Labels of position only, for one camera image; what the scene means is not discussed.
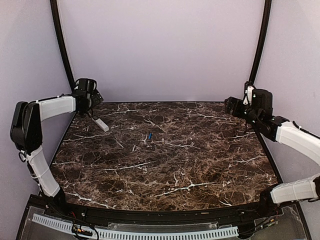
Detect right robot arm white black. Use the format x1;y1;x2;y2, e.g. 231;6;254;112
224;83;320;217

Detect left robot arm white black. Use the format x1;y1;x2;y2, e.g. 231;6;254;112
10;78;103;198

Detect white slotted cable duct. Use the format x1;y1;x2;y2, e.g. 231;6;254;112
31;213;239;240

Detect black frame post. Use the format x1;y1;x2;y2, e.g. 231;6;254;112
248;0;272;85
49;0;75;90

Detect white remote control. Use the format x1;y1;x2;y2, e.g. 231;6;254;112
91;115;109;132

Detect right black frame post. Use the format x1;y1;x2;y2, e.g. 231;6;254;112
248;0;272;85

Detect black front rail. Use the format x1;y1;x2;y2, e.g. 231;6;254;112
65;203;260;225

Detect left black frame post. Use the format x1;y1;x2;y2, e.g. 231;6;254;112
49;0;75;90

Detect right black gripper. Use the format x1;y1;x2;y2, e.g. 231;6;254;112
225;96;262;128

